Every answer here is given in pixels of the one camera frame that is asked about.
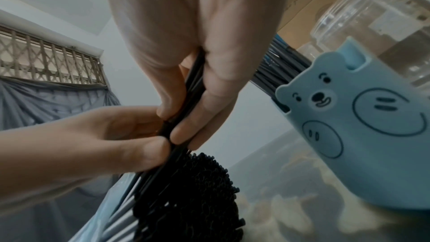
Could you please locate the person's right hand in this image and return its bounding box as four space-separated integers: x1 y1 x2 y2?
103 0 290 152

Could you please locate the metal lattice window grille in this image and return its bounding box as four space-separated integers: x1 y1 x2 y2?
0 24 110 86

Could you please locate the grey curtain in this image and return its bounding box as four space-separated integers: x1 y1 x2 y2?
0 75 122 242

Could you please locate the person's left forearm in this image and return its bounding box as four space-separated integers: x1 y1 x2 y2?
0 125 51 211

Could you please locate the black and blue straws bunch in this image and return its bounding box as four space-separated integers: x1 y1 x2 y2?
250 34 314 112

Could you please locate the clear glass jar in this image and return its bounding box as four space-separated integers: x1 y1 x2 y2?
296 0 430 89

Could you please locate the clear plastic straw bag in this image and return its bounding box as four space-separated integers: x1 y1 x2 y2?
67 173 142 242

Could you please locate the blue bear-shaped holder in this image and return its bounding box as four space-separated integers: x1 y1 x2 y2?
275 36 430 209

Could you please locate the person's left hand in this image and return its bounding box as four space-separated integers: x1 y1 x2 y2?
40 107 172 183

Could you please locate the bundle of black straws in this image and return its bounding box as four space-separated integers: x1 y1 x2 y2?
132 49 241 242

